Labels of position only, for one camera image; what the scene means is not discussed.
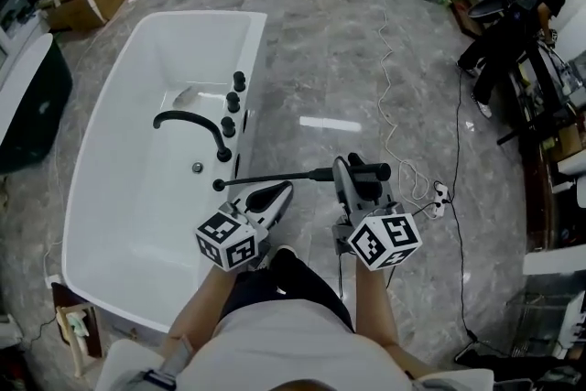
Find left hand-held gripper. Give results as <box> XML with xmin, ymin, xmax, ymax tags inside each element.
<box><xmin>195</xmin><ymin>180</ymin><xmax>295</xmax><ymax>274</ymax></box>

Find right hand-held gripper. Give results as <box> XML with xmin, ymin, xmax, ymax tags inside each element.
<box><xmin>332</xmin><ymin>151</ymin><xmax>423</xmax><ymax>273</ymax></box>

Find black handheld shower wand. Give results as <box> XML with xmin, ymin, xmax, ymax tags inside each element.
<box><xmin>222</xmin><ymin>161</ymin><xmax>393</xmax><ymax>189</ymax></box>

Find person's left forearm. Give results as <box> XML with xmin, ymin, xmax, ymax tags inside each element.
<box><xmin>167</xmin><ymin>263</ymin><xmax>235</xmax><ymax>353</ymax></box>

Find person's right forearm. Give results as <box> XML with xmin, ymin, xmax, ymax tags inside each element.
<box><xmin>354</xmin><ymin>263</ymin><xmax>400</xmax><ymax>350</ymax></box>

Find white rectangular bathtub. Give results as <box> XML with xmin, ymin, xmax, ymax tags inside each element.
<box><xmin>60</xmin><ymin>10</ymin><xmax>268</xmax><ymax>334</ymax></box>

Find dark bathtub with white rim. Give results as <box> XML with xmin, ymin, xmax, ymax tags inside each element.
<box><xmin>0</xmin><ymin>33</ymin><xmax>74</xmax><ymax>175</ymax></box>

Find person's white shoe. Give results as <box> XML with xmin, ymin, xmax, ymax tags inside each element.
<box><xmin>255</xmin><ymin>244</ymin><xmax>297</xmax><ymax>274</ymax></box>

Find white power strip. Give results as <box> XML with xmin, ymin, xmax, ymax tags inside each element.
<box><xmin>432</xmin><ymin>180</ymin><xmax>450</xmax><ymax>219</ymax></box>

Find person's black trousers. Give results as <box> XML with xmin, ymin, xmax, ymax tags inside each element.
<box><xmin>219</xmin><ymin>249</ymin><xmax>356</xmax><ymax>334</ymax></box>

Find black gooseneck faucet spout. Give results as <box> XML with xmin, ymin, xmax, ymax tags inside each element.
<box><xmin>152</xmin><ymin>110</ymin><xmax>233</xmax><ymax>162</ymax></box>

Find person's white shirt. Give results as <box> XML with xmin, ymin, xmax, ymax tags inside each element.
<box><xmin>93</xmin><ymin>299</ymin><xmax>495</xmax><ymax>391</ymax></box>

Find black long desk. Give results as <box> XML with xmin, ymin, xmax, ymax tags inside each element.
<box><xmin>496</xmin><ymin>38</ymin><xmax>586</xmax><ymax>148</ymax></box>

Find white countertop slab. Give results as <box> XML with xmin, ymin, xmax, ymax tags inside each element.
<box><xmin>521</xmin><ymin>249</ymin><xmax>586</xmax><ymax>276</ymax></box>

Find dark wooden stool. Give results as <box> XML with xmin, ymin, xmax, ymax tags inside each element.
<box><xmin>50</xmin><ymin>281</ymin><xmax>104</xmax><ymax>376</ymax></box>

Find white cable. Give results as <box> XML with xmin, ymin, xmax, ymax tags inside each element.
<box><xmin>377</xmin><ymin>0</ymin><xmax>436</xmax><ymax>203</ymax></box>

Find grey shoulder strap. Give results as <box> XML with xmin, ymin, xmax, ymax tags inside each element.
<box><xmin>136</xmin><ymin>336</ymin><xmax>194</xmax><ymax>391</ymax></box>

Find chrome wire rack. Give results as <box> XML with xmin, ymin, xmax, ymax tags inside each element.
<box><xmin>507</xmin><ymin>292</ymin><xmax>573</xmax><ymax>359</ymax></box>

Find cream long-handled brush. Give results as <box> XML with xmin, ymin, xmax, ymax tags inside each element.
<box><xmin>54</xmin><ymin>304</ymin><xmax>89</xmax><ymax>377</ymax></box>

